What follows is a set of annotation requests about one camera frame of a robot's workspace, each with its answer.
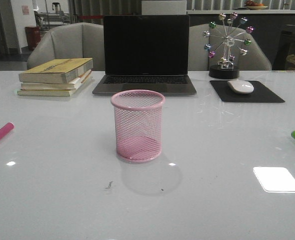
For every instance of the pink mesh pen holder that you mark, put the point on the pink mesh pen holder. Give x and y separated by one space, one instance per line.
138 124

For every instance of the ferris wheel desk ornament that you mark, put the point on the ferris wheel desk ornament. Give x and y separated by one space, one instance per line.
225 67

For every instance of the left grey armchair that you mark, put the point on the left grey armchair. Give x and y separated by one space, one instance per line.
77 40

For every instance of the fruit bowl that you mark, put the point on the fruit bowl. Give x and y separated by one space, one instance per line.
253 5

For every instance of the black mouse pad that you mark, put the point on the black mouse pad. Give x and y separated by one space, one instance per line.
260 94

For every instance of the cream book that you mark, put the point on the cream book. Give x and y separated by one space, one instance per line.
72 85
54 92

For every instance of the middle cream book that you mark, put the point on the middle cream book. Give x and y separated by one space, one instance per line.
72 85

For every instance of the grey armchair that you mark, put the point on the grey armchair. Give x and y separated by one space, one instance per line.
77 40
254 60

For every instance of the bottom cream book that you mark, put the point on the bottom cream book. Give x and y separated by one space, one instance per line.
54 92

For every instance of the top yellow book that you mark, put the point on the top yellow book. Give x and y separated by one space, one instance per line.
57 71

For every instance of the right grey armchair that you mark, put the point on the right grey armchair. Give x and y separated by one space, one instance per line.
254 60

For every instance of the white computer mouse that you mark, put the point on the white computer mouse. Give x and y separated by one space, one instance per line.
240 86

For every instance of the dark grey laptop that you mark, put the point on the dark grey laptop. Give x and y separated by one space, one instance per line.
146 52

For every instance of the red bin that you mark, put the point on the red bin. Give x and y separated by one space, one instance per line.
33 36

